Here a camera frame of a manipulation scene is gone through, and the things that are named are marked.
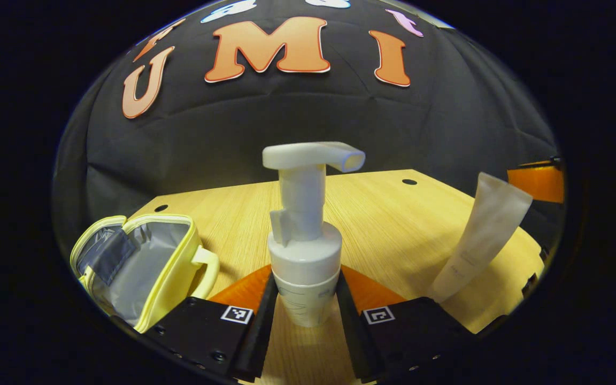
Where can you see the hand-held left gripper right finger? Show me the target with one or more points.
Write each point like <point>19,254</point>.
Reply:
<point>409,331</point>

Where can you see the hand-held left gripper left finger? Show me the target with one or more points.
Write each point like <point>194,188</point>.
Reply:
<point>206,337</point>

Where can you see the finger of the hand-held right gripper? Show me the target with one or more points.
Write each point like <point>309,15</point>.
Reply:
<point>538,184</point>

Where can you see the white squeeze tube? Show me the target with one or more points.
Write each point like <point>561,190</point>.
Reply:
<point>482,235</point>

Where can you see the pale yellow suitcase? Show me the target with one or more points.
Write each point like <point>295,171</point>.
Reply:
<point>142,267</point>

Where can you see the white pump bottle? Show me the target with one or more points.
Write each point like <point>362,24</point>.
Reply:
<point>303,251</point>

